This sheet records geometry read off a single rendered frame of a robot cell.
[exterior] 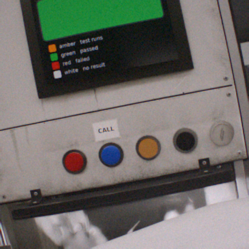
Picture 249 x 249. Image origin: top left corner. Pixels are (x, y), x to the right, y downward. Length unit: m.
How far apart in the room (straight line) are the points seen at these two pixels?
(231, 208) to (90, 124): 0.82
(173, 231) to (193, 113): 0.82
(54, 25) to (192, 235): 0.83
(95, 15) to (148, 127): 0.20
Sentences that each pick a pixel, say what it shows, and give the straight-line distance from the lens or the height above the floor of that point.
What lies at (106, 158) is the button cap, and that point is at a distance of 1.16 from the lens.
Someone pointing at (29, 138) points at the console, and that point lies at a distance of 1.18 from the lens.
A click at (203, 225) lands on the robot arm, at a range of 0.34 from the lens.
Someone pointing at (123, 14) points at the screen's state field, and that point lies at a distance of 1.12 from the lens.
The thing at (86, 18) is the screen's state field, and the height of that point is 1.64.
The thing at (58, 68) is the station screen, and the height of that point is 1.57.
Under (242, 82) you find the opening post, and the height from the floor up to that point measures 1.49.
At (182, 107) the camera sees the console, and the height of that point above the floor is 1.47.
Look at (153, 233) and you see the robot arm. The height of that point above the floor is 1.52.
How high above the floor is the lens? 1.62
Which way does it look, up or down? 8 degrees down
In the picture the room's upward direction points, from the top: 12 degrees counter-clockwise
